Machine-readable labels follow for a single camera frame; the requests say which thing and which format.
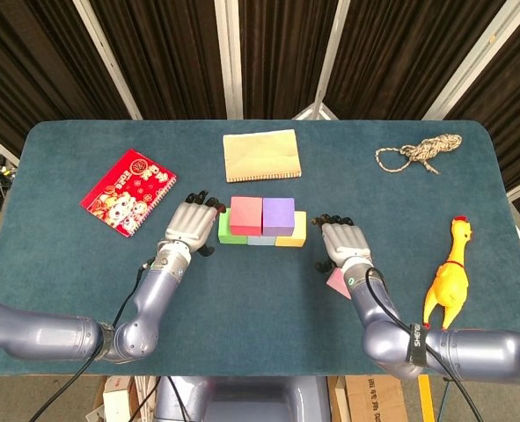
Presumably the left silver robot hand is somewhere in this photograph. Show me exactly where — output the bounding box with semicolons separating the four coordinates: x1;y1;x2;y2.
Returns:
165;190;228;258

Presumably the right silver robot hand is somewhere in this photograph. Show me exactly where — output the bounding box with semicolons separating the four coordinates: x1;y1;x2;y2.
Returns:
311;214;373;273

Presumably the green foam cube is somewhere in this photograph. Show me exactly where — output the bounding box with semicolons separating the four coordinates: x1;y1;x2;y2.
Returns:
217;207;248;245

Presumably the yellow foam cube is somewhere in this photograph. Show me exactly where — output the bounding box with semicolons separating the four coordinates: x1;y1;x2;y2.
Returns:
275;211;308;248

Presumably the red foam cube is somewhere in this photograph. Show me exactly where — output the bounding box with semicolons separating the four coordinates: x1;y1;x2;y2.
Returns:
229;195;264;237

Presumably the purple foam cube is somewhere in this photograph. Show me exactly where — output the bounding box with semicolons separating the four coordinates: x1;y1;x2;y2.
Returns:
261;197;297;237

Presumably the pink foam cube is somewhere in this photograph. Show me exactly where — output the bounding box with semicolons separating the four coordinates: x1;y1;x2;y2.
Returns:
326;266;352;301

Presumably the red spiral notebook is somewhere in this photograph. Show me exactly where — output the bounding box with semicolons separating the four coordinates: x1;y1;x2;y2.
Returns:
79;149;178;238

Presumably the pale yellow spiral notebook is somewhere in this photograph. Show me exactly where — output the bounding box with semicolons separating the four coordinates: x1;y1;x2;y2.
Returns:
222;128;303;184

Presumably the yellow rubber chicken toy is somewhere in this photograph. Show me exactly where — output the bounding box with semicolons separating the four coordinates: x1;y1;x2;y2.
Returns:
421;215;473;331

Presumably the teal felt table cover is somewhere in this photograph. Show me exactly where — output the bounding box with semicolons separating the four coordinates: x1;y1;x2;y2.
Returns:
0;119;520;378

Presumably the brown printed cardboard box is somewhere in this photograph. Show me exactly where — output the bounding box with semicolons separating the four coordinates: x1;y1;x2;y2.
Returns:
345;375;408;422

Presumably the dark brown pleated curtain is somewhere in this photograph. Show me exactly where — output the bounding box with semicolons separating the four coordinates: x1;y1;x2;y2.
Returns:
0;0;520;229

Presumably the grey-blue robot torso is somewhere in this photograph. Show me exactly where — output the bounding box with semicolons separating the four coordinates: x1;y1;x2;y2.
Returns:
153;375;331;422

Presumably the white cardboard box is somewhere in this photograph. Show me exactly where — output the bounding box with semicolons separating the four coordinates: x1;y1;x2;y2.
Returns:
85;375;155;422

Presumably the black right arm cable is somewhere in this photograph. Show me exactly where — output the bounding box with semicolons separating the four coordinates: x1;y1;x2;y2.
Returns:
364;267;485;422

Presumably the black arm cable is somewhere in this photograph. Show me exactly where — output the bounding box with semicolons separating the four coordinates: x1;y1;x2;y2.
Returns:
28;258;157;422
364;267;485;422

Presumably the black right arm cable strap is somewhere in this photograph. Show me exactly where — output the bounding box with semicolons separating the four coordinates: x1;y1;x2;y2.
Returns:
406;323;428;366

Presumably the black arm cable strap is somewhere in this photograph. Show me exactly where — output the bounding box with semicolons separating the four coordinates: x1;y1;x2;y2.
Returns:
95;323;116;362
406;323;428;366

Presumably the braided beige rope bundle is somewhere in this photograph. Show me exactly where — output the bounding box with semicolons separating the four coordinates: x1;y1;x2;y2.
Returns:
375;133;464;176

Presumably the black left arm cable strap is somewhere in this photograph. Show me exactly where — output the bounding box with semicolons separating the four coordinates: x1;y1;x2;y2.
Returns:
95;323;116;362

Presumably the white metal frame post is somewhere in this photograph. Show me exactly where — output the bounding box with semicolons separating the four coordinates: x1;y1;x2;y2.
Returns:
214;0;245;120
421;0;520;120
291;0;354;121
71;0;144;120

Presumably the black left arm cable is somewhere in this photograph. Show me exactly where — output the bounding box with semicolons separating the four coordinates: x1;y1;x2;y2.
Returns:
28;258;157;422

